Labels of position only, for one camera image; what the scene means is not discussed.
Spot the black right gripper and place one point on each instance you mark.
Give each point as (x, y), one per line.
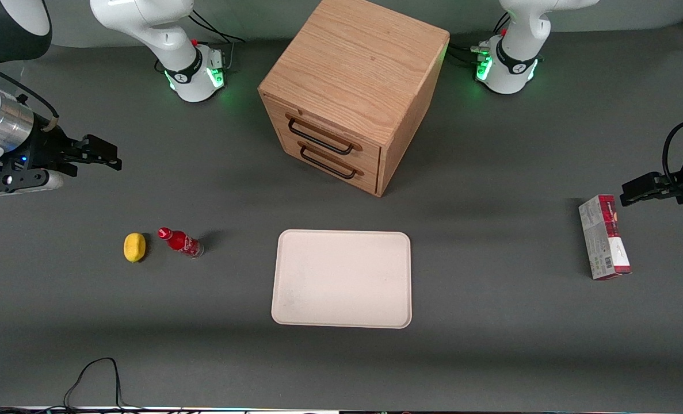
(46, 148)

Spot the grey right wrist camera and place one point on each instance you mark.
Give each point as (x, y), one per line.
(25, 181)

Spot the yellow lemon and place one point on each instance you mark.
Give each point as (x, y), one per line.
(134, 248)

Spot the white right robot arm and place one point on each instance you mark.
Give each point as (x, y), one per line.
(145, 23)

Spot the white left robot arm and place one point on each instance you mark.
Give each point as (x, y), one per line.
(519, 40)

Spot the grey and red carton box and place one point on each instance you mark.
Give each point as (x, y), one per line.
(603, 241)

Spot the red coke bottle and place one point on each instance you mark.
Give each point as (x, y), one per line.
(181, 242)

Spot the wooden drawer cabinet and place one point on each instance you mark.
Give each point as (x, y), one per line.
(358, 63)

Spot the beige plastic tray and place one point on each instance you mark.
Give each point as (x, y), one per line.
(341, 279)

